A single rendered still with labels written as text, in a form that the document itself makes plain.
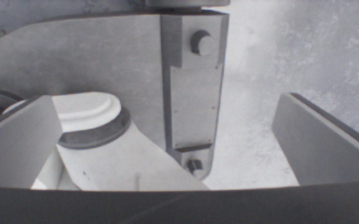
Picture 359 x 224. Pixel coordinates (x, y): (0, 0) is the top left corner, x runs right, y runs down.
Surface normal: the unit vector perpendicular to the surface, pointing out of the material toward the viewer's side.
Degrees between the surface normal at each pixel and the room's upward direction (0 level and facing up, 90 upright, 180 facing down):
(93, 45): 0
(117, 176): 90
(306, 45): 0
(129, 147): 90
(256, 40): 0
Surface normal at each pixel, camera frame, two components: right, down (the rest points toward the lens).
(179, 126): 0.21, 0.51
